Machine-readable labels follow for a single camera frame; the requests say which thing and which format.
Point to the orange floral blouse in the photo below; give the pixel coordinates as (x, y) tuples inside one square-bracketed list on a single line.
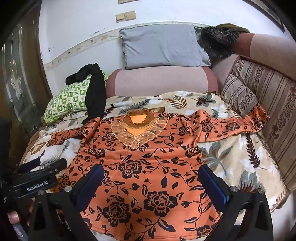
[(148, 166)]

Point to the wooden door with glass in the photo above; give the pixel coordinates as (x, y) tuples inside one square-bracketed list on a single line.
[(20, 81)]

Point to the leaf print blanket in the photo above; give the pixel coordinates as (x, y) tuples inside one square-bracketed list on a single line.
[(231, 160)]

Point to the dark furry blanket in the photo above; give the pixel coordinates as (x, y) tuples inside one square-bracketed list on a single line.
[(218, 42)]

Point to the green patterned pillow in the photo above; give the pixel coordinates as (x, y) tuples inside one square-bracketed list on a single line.
[(67, 99)]

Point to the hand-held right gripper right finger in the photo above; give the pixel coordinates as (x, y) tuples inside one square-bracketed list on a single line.
[(212, 185)]

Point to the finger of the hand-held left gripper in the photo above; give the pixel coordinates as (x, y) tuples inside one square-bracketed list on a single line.
[(30, 165), (57, 164)]

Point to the small striped cushion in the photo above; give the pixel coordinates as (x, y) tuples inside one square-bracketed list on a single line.
[(238, 95)]

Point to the person's left hand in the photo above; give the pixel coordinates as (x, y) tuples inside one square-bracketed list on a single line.
[(12, 216)]

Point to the large striped back cushion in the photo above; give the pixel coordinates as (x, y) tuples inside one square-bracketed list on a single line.
[(277, 111)]

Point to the grey pillow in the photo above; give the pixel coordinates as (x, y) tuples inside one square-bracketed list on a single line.
[(159, 46)]

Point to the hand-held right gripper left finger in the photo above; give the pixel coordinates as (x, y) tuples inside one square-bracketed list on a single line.
[(92, 183)]

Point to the beige wall switch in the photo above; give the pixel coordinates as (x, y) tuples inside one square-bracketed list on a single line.
[(130, 15), (120, 17)]

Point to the black garment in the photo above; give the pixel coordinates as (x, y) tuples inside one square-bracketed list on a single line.
[(96, 97)]

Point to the olive cloth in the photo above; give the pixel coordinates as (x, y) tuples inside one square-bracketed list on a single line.
[(233, 27)]

